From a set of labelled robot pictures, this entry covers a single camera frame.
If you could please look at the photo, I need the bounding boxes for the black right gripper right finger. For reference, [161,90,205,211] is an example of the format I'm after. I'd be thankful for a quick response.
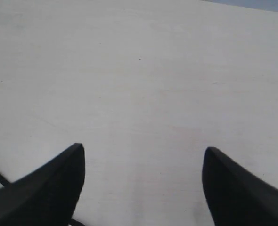
[202,147,278,226]

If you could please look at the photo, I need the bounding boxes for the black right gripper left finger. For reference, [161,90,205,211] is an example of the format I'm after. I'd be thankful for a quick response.
[0,143,85,226]

